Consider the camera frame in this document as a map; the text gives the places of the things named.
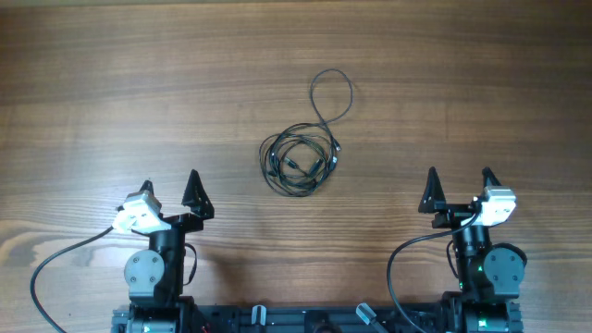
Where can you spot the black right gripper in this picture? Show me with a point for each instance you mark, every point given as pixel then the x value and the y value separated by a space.
pixel 434 201

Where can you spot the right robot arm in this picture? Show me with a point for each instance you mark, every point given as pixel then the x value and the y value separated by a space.
pixel 489 274

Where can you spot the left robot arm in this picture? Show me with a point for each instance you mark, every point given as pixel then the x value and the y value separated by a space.
pixel 155 276

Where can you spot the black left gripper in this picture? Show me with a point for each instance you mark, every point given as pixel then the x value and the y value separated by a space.
pixel 199 206

